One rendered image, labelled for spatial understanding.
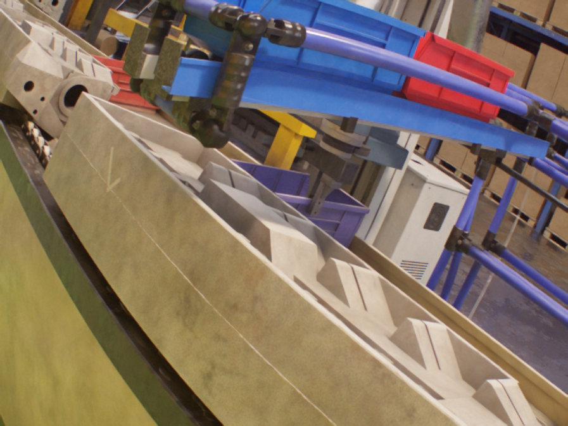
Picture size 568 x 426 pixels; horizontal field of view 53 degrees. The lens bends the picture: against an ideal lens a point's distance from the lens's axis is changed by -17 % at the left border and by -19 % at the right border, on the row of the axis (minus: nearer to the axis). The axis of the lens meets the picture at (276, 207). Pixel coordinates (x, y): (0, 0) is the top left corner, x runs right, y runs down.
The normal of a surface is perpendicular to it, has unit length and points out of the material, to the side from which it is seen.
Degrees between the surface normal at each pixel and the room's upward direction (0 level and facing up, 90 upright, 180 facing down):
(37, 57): 38
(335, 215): 92
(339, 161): 90
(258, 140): 90
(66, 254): 90
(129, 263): 80
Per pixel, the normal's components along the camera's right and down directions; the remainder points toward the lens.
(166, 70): -0.76, -0.01
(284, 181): 0.59, 0.42
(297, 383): -0.65, -0.25
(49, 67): 0.74, -0.41
